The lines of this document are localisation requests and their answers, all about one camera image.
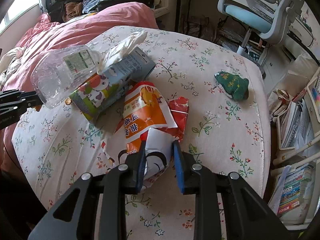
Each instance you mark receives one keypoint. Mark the green knitted pouch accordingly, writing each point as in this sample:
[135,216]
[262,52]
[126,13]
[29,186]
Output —
[233,85]

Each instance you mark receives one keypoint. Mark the clear plastic bottle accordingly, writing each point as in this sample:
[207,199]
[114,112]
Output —
[55,80]

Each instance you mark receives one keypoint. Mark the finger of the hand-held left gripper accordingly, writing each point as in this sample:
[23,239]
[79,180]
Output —
[17,101]

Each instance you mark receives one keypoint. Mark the stack of colourful books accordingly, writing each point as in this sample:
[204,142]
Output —
[292,190]

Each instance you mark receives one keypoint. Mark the cow print milk carton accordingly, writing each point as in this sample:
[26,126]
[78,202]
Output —
[100,92]

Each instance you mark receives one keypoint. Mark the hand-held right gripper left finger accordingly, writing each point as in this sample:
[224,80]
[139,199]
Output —
[140,170]

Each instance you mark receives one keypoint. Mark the dark woven bag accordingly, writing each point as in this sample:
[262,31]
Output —
[197,27]

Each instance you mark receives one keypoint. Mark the blue grey office chair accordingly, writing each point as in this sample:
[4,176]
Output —
[250,17]

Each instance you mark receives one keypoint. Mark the crumpled white tissue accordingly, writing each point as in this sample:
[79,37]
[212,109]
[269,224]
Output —
[120,50]

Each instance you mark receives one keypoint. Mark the red crumpled wrapper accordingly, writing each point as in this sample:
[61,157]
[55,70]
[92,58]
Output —
[180,115]

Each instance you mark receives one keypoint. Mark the pile of dark clothes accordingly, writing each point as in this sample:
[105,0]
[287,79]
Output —
[75,2]

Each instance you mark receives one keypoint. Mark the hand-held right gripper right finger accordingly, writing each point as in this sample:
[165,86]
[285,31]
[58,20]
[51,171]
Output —
[178,167]

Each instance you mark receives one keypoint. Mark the white cloth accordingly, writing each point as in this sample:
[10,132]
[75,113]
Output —
[10,62]

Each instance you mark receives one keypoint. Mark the orange and white snack bag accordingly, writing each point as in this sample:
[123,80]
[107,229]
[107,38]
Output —
[147,112]

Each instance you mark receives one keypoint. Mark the stack of papers and magazines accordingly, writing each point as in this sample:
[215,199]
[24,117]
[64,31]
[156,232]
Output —
[295,122]

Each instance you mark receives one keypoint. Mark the cream shelf cart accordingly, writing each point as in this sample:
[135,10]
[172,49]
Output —
[295,155]

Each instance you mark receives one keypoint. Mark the window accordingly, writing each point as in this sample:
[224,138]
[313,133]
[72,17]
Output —
[15,10]

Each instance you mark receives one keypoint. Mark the translucent plastic bag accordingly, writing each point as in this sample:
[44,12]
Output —
[300,72]

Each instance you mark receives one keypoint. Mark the white drawer cabinet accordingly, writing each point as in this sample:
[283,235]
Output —
[275,65]

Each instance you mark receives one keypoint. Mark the pink blanket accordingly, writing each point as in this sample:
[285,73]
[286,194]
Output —
[75,35]

